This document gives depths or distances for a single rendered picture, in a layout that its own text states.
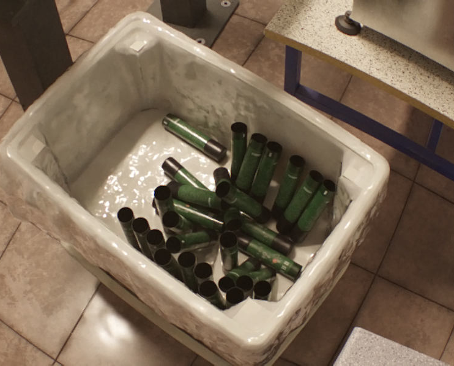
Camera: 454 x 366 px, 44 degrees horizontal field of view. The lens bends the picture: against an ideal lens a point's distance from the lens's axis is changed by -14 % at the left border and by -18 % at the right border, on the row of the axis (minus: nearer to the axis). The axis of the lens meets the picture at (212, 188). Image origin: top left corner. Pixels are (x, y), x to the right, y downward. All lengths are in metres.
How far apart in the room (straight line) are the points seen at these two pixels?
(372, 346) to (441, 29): 0.56
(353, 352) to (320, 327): 0.79
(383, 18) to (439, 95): 0.18
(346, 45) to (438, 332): 0.93
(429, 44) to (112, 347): 1.15
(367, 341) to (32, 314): 1.12
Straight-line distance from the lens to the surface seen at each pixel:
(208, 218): 1.23
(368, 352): 0.90
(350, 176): 1.09
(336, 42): 1.15
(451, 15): 1.03
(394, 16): 1.09
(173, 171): 1.30
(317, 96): 1.46
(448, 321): 1.77
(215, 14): 2.20
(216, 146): 1.32
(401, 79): 1.13
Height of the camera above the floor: 1.61
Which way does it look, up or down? 63 degrees down
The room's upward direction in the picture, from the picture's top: 6 degrees counter-clockwise
